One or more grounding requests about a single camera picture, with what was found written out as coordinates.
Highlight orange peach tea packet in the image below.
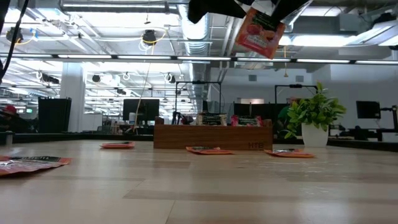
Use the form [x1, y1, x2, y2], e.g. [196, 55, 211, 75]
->
[264, 148, 316, 159]
[99, 141, 137, 150]
[233, 6, 286, 60]
[185, 146, 234, 156]

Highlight red strawberry tea packet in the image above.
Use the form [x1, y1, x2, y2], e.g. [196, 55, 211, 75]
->
[229, 114, 263, 128]

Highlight overhead light bar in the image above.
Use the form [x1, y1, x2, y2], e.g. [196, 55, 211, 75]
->
[0, 52, 398, 65]

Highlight yellow hanging cone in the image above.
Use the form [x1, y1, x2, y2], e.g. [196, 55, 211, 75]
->
[282, 45, 289, 78]

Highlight black ceiling spotlight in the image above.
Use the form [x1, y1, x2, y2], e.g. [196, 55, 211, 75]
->
[142, 29, 157, 47]

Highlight black partition screens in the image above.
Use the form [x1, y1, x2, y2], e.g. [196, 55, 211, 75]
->
[233, 102, 289, 125]

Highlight person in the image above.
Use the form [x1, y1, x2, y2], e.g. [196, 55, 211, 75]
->
[277, 96, 304, 138]
[0, 105, 32, 134]

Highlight black computer monitor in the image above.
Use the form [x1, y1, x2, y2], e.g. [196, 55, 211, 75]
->
[356, 100, 382, 119]
[123, 98, 160, 122]

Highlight green plant in white pot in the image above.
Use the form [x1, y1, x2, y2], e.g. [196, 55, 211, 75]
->
[283, 81, 348, 149]

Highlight wooden compartment tray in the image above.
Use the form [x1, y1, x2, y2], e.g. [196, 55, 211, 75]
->
[153, 116, 274, 152]

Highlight dark background desk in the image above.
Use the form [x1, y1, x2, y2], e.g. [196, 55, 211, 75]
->
[329, 124, 398, 143]

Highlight white column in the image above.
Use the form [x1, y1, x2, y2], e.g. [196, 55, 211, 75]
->
[60, 71, 86, 133]

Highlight black cabinet panel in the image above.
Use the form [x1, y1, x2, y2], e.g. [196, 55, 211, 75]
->
[38, 96, 73, 133]

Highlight black ceiling fixture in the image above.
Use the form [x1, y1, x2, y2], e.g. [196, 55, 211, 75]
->
[5, 27, 24, 44]

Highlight grey cup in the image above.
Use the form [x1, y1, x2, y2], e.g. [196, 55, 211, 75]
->
[3, 131, 15, 146]

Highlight red packet far left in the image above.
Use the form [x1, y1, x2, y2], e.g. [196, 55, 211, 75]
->
[0, 155, 73, 177]

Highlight silver ventilation duct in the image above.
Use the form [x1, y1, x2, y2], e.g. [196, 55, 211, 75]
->
[180, 0, 215, 103]

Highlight black background rig frame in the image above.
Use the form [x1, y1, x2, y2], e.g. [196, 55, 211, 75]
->
[274, 83, 318, 125]
[175, 80, 223, 125]

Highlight black hanging cable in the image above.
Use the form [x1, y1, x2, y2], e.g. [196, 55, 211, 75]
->
[0, 0, 30, 85]

